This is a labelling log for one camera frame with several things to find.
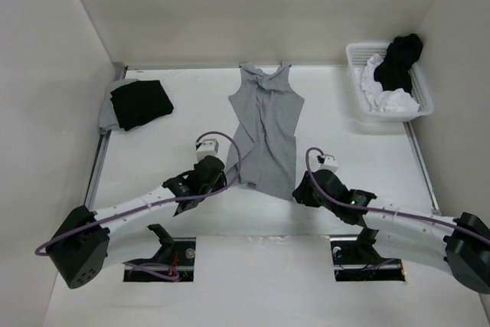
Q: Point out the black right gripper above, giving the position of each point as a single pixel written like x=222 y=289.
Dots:
x=302 y=193

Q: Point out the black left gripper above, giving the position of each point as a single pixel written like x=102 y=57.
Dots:
x=220 y=184

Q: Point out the grey tank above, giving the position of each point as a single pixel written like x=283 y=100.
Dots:
x=107 y=120
x=268 y=111

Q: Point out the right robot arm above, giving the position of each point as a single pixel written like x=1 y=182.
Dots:
x=458 y=246

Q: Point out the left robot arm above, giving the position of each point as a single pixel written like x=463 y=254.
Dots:
x=88 y=241

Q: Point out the black folded tank top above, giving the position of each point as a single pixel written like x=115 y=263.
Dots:
x=140 y=102

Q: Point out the grey folded tank top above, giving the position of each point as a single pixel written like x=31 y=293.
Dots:
x=107 y=120

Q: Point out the white crumpled garment in basket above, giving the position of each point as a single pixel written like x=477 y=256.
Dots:
x=384 y=101

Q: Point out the white plastic laundry basket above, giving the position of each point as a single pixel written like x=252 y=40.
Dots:
x=358 y=55

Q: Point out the black crumpled garment in basket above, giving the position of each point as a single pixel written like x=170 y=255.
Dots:
x=402 y=53

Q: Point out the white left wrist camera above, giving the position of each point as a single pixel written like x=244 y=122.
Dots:
x=205 y=148

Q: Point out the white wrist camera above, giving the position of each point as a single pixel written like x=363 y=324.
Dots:
x=205 y=148
x=327 y=162

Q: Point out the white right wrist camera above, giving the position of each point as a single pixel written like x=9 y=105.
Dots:
x=327 y=162

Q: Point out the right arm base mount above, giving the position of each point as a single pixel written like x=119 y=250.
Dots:
x=355 y=260

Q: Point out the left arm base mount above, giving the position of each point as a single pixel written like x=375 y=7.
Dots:
x=173 y=262

